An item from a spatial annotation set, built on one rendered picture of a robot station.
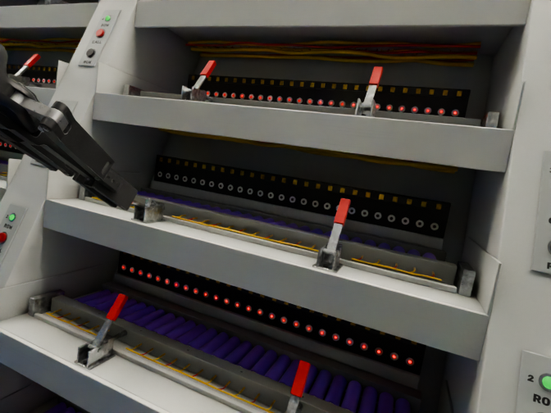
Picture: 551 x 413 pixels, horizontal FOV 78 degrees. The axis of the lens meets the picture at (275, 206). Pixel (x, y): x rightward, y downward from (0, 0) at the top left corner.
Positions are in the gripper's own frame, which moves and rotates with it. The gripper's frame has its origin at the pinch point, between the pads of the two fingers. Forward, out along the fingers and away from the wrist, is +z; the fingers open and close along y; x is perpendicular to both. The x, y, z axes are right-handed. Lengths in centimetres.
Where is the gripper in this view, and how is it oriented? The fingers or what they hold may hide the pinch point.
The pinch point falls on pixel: (107, 185)
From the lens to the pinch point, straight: 46.2
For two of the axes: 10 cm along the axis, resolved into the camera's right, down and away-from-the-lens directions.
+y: 9.1, 1.9, -3.6
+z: 2.4, 4.6, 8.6
